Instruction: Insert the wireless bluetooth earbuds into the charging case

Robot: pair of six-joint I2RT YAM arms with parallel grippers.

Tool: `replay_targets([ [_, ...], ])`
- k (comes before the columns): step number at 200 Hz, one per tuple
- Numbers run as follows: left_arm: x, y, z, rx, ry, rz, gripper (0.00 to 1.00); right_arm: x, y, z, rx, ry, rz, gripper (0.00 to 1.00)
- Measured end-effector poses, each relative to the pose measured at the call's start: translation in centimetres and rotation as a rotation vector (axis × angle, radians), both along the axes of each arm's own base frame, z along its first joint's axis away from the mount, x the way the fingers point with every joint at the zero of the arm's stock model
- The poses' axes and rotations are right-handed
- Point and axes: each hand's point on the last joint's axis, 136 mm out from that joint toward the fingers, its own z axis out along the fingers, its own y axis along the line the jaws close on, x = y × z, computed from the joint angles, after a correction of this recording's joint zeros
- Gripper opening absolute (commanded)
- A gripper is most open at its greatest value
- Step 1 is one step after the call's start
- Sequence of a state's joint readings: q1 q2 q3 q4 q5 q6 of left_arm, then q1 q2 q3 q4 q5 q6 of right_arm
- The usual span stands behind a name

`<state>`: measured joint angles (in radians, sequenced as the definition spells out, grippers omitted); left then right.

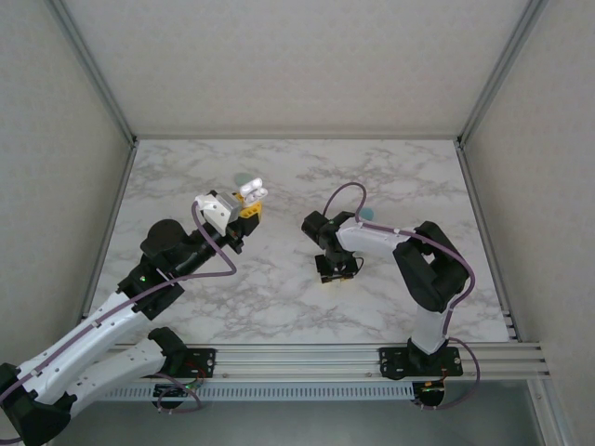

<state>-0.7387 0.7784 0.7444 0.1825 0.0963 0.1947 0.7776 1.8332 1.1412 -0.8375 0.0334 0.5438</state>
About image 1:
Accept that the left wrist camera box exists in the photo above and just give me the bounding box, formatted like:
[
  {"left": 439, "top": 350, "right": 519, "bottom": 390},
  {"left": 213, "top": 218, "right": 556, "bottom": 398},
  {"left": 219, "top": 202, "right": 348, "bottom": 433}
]
[{"left": 193, "top": 190, "right": 243, "bottom": 236}]

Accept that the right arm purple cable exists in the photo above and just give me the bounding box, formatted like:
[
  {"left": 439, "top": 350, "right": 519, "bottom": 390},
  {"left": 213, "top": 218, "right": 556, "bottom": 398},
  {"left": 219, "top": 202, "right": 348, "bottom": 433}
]
[{"left": 324, "top": 182, "right": 481, "bottom": 413}]

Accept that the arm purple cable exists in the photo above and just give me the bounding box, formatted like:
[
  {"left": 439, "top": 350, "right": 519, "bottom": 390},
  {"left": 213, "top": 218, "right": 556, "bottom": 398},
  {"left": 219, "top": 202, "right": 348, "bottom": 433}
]
[
  {"left": 0, "top": 203, "right": 238, "bottom": 442},
  {"left": 324, "top": 182, "right": 481, "bottom": 413}
]

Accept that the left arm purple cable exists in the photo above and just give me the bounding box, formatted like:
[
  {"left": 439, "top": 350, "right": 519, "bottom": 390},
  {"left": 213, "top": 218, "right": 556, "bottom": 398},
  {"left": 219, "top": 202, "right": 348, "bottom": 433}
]
[{"left": 0, "top": 203, "right": 238, "bottom": 442}]

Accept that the aluminium table side rail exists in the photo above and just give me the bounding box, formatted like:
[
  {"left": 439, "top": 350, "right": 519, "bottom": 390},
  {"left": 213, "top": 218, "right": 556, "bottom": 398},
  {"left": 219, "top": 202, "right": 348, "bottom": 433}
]
[
  {"left": 73, "top": 140, "right": 140, "bottom": 346},
  {"left": 455, "top": 145, "right": 520, "bottom": 344}
]

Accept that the aluminium mounting rail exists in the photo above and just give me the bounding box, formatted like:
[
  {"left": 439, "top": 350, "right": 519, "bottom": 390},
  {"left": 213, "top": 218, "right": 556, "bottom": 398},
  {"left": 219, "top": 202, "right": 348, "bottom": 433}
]
[{"left": 111, "top": 342, "right": 552, "bottom": 380}]

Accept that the aluminium table back rail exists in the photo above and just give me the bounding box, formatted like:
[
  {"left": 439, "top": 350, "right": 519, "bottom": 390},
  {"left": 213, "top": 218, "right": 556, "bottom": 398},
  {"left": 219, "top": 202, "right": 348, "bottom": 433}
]
[{"left": 133, "top": 134, "right": 461, "bottom": 141}]

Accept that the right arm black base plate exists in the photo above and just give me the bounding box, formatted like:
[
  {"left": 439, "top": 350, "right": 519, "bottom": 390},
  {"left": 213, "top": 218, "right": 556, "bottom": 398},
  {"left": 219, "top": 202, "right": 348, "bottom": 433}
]
[{"left": 378, "top": 346, "right": 465, "bottom": 378}]

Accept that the white slotted cable duct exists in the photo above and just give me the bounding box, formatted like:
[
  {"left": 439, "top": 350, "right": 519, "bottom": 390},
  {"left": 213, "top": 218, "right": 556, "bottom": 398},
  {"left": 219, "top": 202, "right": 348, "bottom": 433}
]
[{"left": 92, "top": 383, "right": 416, "bottom": 401}]

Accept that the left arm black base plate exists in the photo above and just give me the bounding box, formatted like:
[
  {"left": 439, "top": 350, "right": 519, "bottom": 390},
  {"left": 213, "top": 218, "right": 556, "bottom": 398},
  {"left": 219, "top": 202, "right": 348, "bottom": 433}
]
[{"left": 129, "top": 347, "right": 218, "bottom": 378}]

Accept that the aluminium frame post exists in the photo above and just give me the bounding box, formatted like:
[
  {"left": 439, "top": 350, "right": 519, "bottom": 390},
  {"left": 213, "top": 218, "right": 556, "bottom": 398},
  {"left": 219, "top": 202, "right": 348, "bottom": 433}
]
[
  {"left": 455, "top": 0, "right": 549, "bottom": 148},
  {"left": 44, "top": 0, "right": 139, "bottom": 146}
]

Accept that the aluminium frame leg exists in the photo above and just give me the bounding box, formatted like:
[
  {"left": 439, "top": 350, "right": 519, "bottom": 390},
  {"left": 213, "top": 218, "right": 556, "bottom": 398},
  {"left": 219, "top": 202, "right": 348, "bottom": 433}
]
[{"left": 528, "top": 378, "right": 573, "bottom": 446}]

